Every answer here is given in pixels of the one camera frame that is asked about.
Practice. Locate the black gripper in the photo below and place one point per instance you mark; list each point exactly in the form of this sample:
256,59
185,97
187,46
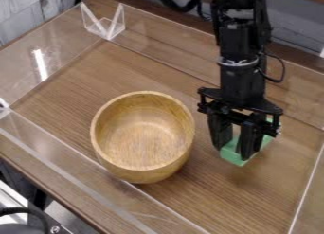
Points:
237,103

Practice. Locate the brown wooden bowl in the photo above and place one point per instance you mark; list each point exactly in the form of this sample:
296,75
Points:
141,135

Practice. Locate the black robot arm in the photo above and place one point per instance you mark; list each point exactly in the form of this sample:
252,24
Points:
240,26

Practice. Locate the green rectangular block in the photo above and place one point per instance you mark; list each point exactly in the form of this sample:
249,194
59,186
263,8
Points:
245,145

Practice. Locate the black metal base bracket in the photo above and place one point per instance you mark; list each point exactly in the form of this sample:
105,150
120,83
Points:
56,227

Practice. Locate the clear acrylic tray wall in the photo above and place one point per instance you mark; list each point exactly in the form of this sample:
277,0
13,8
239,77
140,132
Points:
61,72

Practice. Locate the clear acrylic corner bracket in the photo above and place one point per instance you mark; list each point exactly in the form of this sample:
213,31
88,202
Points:
105,28

